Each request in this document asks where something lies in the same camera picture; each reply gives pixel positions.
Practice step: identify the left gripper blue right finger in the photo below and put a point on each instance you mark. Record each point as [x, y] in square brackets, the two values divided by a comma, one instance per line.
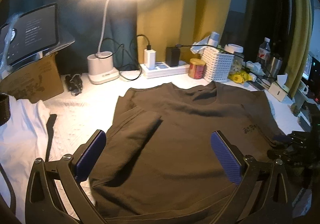
[228, 155]

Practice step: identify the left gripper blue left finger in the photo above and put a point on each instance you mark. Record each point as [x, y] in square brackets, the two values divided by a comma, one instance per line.
[86, 156]

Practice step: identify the brown t-shirt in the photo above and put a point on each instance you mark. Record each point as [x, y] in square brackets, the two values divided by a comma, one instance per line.
[158, 165]

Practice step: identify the white mug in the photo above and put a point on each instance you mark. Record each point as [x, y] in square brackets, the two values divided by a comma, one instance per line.
[303, 88]

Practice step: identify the tissue box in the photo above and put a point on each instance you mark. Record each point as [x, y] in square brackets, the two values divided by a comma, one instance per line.
[278, 89]

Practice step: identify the white cloth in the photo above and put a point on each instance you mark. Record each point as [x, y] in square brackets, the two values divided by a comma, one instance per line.
[23, 139]

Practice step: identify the computer monitor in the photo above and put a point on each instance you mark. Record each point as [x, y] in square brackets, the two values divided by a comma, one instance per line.
[307, 69]

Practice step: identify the smartphone on table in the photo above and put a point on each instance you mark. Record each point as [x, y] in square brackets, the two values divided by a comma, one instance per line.
[257, 86]

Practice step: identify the steel thermos cup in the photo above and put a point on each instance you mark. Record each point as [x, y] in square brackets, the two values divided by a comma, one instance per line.
[273, 67]

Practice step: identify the yellow snack bag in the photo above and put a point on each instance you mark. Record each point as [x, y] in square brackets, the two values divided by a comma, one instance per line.
[241, 77]

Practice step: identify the cardboard box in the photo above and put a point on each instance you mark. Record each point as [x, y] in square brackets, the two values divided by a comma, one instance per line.
[39, 80]

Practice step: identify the plastic water bottle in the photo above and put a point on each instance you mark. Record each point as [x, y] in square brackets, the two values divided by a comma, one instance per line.
[264, 52]

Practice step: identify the white perforated basket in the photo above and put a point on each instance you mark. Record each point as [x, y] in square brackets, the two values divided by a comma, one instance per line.
[218, 64]

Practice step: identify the glass jar white lid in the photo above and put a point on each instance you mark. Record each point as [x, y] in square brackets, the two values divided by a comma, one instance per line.
[238, 53]

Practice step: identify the red gold tin can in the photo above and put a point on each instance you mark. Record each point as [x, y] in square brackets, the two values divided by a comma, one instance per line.
[196, 68]

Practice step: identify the white power strip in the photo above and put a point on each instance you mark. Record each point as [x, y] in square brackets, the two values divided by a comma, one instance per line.
[161, 69]

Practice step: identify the white charger plug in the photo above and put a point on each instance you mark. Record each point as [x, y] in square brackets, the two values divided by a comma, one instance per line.
[150, 58]

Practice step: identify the black power adapter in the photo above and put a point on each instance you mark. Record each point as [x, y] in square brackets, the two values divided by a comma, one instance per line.
[172, 56]

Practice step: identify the teal curtain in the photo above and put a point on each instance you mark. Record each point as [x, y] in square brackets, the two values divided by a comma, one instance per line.
[83, 20]

